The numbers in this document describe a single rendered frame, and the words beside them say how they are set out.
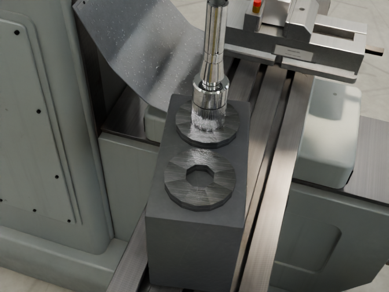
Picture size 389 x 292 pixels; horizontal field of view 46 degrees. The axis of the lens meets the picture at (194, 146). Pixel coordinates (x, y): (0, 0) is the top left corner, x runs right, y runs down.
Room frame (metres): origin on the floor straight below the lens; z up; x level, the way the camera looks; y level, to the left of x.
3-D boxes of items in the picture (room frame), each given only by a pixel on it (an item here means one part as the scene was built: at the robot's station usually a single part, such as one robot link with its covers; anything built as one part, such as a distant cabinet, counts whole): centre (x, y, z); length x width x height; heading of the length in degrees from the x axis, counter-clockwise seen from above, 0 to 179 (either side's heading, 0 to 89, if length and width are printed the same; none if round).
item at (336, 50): (0.90, -0.19, 0.98); 0.35 x 0.15 x 0.11; 75
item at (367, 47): (0.84, -0.38, 0.97); 0.04 x 0.02 x 0.02; 75
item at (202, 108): (0.45, -0.02, 1.16); 0.05 x 0.05 x 0.06
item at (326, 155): (0.83, -0.15, 0.79); 0.50 x 0.35 x 0.12; 75
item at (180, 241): (0.40, -0.01, 1.03); 0.22 x 0.12 x 0.20; 176
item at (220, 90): (0.45, -0.02, 1.19); 0.05 x 0.05 x 0.01
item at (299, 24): (0.89, -0.22, 1.02); 0.12 x 0.06 x 0.04; 165
